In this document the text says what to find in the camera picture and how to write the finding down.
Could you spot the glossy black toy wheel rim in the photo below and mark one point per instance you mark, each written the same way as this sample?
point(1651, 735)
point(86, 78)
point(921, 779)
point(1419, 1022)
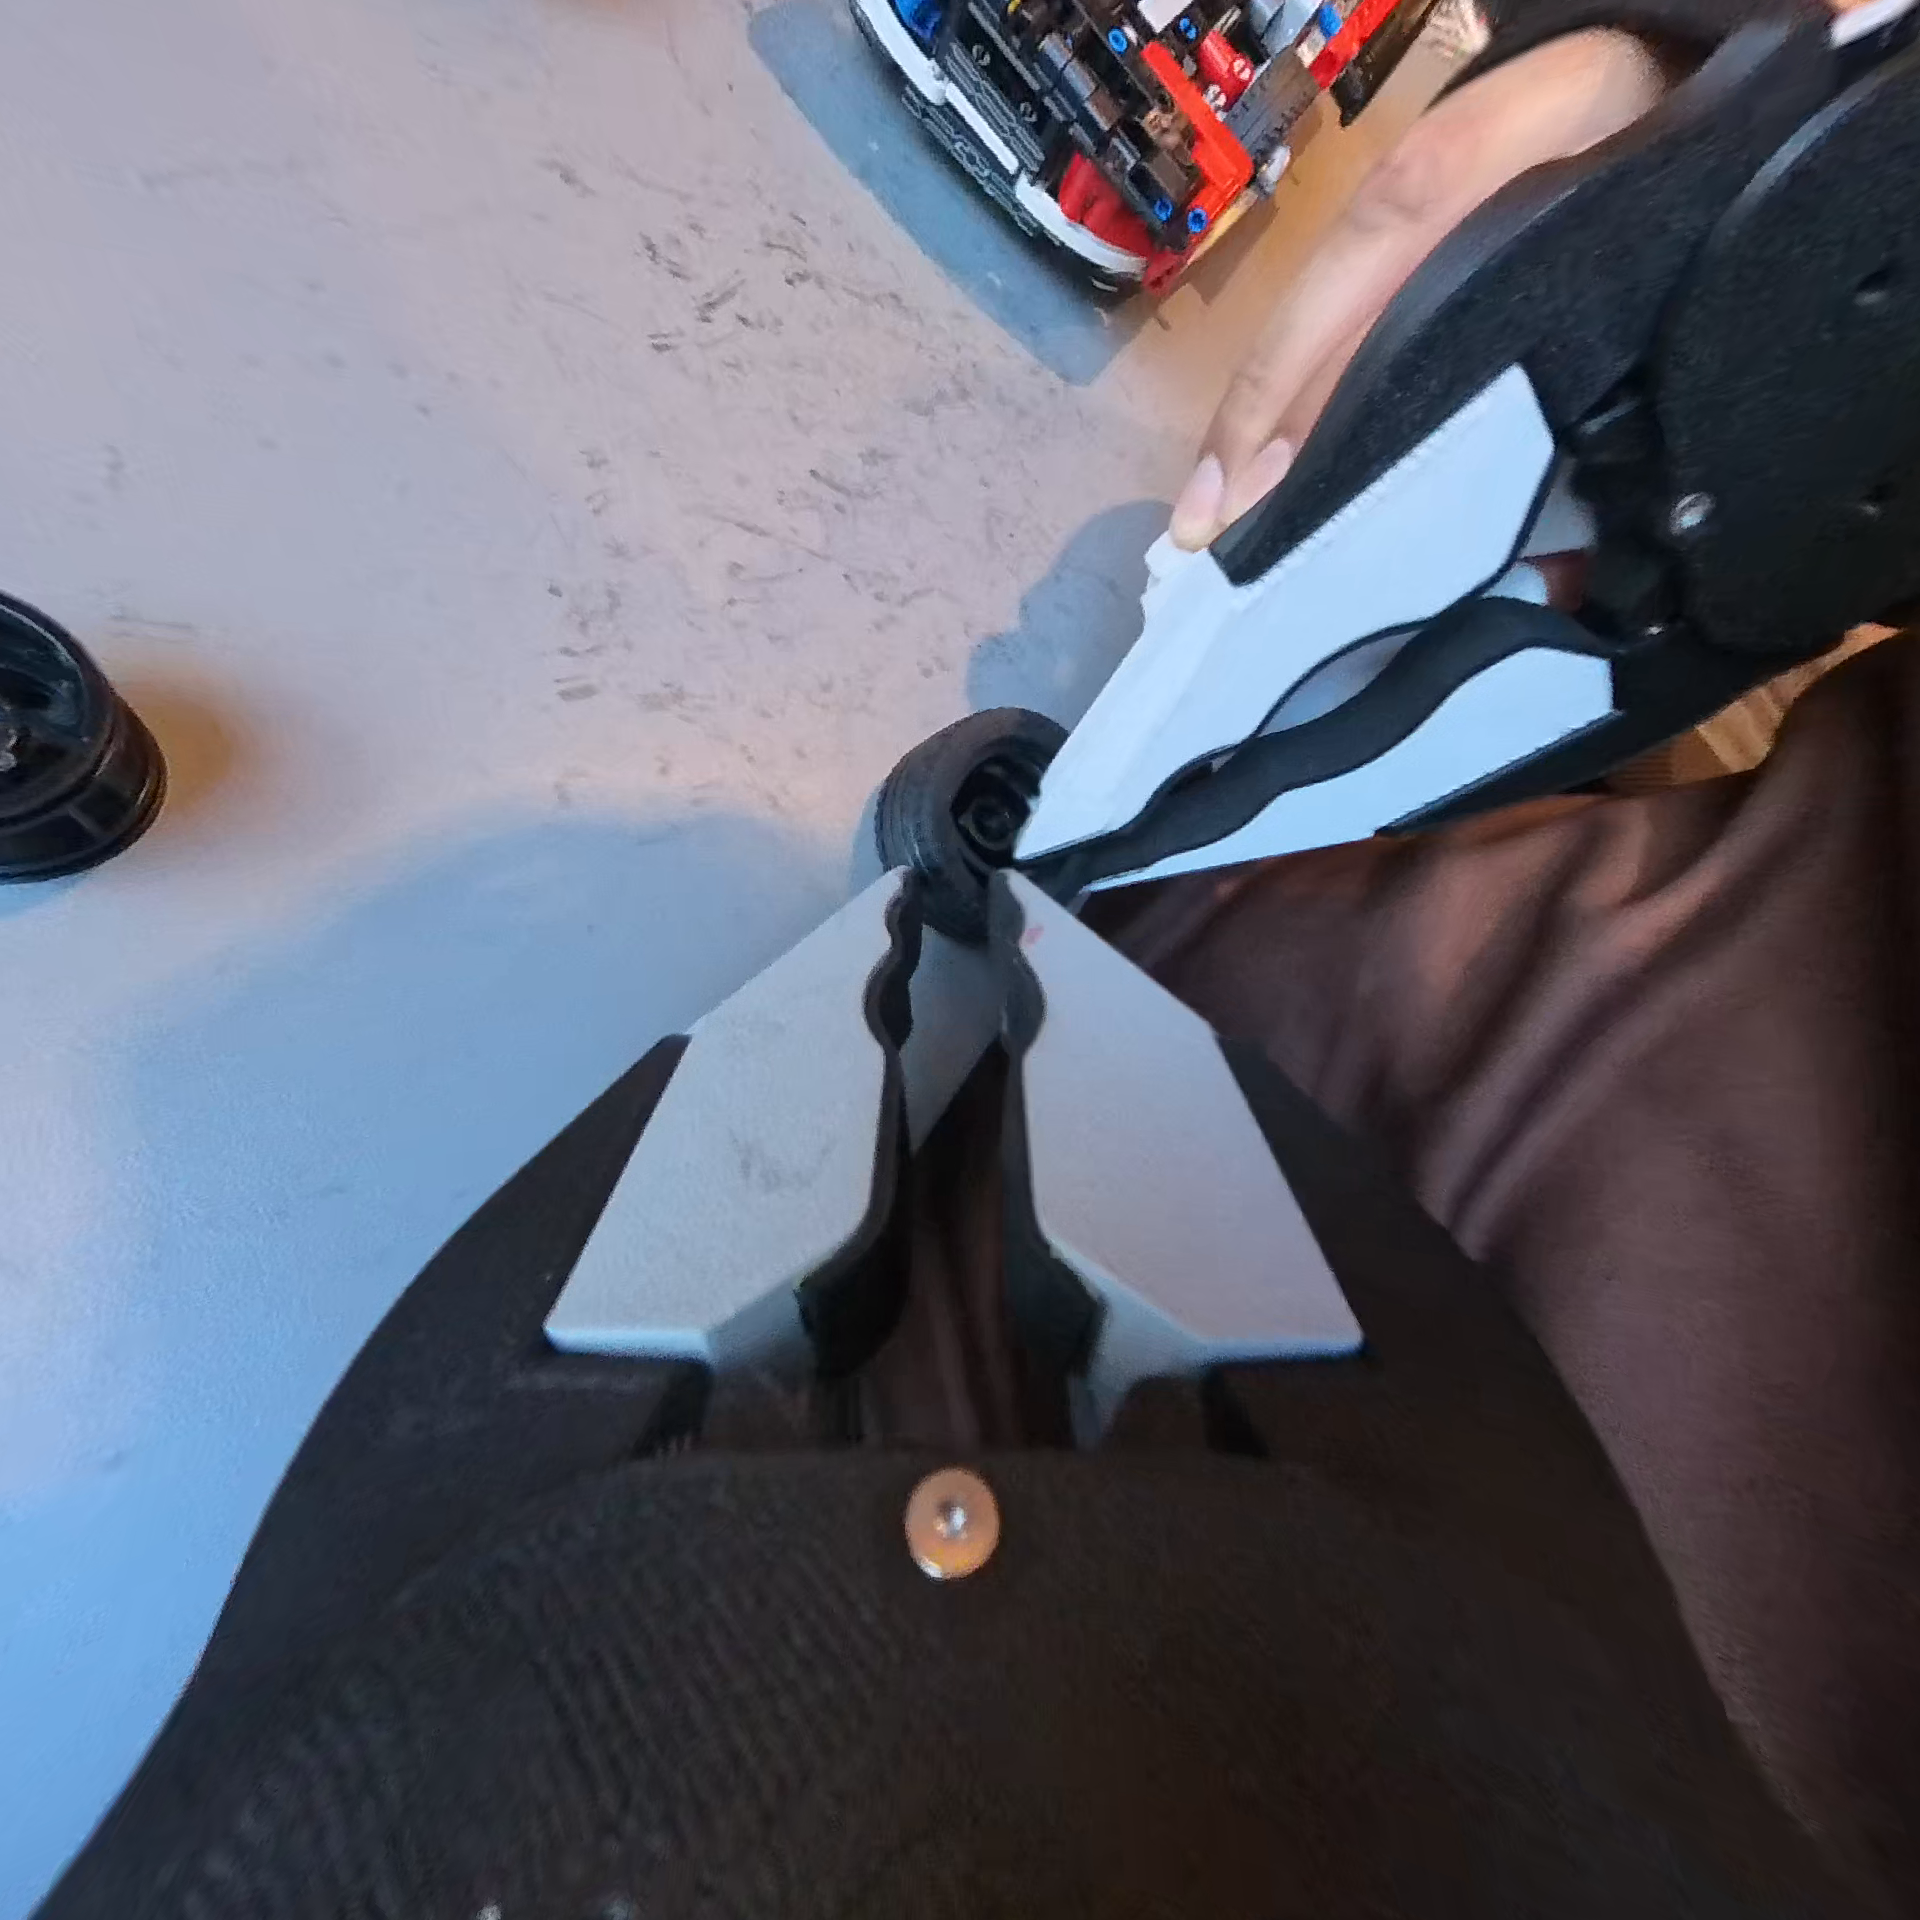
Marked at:
point(77, 751)

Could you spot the person's brown clothed body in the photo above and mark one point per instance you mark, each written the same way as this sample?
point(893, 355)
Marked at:
point(1651, 1202)

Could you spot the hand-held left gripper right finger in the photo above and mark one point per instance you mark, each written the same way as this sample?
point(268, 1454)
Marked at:
point(1185, 1185)

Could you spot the person's right hand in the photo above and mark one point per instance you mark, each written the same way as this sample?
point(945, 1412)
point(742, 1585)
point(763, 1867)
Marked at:
point(1396, 225)

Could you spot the black toy wheel with tire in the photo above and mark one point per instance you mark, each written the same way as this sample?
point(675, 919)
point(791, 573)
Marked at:
point(932, 810)

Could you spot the toy brick car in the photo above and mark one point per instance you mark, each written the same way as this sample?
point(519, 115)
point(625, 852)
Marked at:
point(1109, 119)

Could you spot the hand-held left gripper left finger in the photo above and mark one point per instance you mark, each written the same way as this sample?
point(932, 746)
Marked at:
point(735, 1185)

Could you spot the grey desk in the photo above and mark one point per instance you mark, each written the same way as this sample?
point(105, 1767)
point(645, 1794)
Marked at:
point(452, 599)

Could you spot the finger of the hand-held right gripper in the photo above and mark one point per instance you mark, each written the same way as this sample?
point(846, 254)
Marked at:
point(1335, 570)
point(1500, 705)

